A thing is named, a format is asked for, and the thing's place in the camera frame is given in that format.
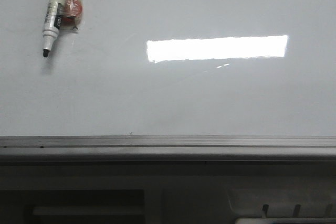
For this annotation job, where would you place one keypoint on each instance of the white whiteboard marker pen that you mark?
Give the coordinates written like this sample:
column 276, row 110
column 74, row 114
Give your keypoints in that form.
column 52, row 24

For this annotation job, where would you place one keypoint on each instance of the large white whiteboard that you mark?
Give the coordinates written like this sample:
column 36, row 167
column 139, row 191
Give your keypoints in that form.
column 171, row 67

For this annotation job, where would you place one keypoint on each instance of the red magnet in plastic wrap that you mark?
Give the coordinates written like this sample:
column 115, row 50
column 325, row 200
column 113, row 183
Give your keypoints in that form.
column 71, row 15

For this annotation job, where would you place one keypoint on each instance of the grey aluminium whiteboard tray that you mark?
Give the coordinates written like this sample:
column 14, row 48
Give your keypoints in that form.
column 166, row 148

